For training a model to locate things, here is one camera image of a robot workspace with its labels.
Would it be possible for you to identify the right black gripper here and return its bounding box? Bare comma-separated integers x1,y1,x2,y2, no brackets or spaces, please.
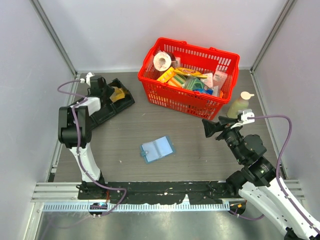
201,115,245,163

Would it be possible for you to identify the blue leather card holder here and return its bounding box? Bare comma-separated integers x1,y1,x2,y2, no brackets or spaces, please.
139,135,176,164

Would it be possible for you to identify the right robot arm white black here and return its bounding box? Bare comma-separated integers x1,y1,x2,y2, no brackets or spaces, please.
202,109,320,240

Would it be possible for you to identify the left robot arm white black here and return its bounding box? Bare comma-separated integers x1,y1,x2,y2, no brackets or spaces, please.
58,72,126,199

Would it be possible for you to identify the black compartment tray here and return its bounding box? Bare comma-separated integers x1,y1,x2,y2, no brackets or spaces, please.
72,78,136,133

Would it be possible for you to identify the green patterned packet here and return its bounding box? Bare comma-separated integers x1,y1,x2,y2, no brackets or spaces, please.
182,76,214,95

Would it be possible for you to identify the green lotion bottle white cap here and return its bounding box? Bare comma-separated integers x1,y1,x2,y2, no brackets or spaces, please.
226,91,255,120

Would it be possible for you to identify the pink white packet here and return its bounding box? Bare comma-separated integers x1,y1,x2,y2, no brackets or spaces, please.
212,70,228,88

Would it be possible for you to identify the white tape roll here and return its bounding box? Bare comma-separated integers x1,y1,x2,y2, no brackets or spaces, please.
153,51,172,72

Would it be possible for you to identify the yellow orange box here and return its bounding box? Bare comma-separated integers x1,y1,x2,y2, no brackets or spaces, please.
157,67,187,88

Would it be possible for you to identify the yellow chips bag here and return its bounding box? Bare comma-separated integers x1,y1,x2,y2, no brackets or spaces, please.
173,67,207,79

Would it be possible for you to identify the red plastic shopping basket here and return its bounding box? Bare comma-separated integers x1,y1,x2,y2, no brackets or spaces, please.
137,37,240,120

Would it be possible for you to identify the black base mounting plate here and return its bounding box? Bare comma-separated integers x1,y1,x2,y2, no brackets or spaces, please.
76,181,240,205

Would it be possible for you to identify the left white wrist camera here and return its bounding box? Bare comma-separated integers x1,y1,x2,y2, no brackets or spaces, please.
79,72,95,87

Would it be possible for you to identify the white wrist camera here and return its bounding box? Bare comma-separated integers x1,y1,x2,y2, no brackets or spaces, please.
230,108,255,129
79,72,95,87

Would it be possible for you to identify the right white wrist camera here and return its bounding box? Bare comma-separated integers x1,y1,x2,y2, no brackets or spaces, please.
230,108,255,129

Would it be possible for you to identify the aluminium frame rail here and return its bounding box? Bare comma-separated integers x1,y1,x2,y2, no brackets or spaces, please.
31,179,305,202

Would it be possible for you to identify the white slotted cable duct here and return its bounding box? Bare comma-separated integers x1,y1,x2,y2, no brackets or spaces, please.
42,201,230,212

